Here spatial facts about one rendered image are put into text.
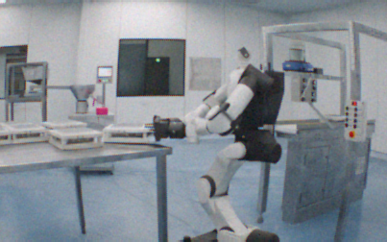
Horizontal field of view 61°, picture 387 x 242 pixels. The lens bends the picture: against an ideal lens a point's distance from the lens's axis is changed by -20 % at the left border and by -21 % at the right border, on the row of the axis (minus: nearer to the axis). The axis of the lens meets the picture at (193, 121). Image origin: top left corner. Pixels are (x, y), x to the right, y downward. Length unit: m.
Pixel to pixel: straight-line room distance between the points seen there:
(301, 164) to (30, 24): 6.11
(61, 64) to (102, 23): 1.16
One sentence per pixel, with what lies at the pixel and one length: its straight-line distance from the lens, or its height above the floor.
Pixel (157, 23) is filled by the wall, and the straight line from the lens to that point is 7.97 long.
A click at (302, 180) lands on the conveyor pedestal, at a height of 0.41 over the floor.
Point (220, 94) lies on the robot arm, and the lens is 2.46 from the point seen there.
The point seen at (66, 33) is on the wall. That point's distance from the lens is 7.74.
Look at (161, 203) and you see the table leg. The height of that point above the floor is 0.57.
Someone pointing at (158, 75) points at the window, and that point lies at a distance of 7.91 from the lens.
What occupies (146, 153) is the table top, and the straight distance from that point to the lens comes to 1.90.
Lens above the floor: 1.20
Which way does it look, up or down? 6 degrees down
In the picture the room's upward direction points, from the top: 1 degrees clockwise
